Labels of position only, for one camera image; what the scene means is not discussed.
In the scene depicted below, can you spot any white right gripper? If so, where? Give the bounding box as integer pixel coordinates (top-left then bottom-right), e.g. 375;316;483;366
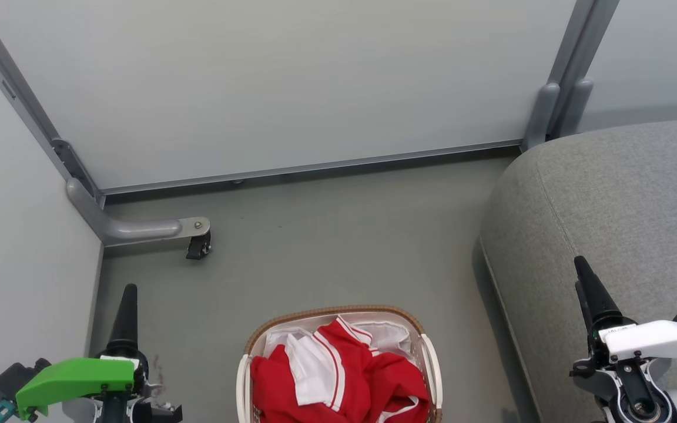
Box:
569;256;677;423

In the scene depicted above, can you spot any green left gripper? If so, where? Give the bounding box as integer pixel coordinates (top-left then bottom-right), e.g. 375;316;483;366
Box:
15;284;183;423

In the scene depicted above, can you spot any red and white garment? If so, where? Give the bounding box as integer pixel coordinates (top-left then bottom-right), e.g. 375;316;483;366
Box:
250;316;431;423

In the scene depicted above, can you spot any grey fabric sofa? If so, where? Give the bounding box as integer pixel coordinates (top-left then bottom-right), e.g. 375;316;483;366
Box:
480;116;677;423

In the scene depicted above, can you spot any grey metal partition foot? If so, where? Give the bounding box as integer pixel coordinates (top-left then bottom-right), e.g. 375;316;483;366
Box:
66;177;211;246

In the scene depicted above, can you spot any black caster wheel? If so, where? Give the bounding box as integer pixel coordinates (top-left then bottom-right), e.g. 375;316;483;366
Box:
186;232;213;260

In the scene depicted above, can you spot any white laundry basket brown rim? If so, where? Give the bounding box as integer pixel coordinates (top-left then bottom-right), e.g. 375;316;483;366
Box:
236;304;444;423

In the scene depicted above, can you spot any grey partition post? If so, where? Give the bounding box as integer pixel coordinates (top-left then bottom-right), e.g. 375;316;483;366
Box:
556;0;620;139
524;0;595;150

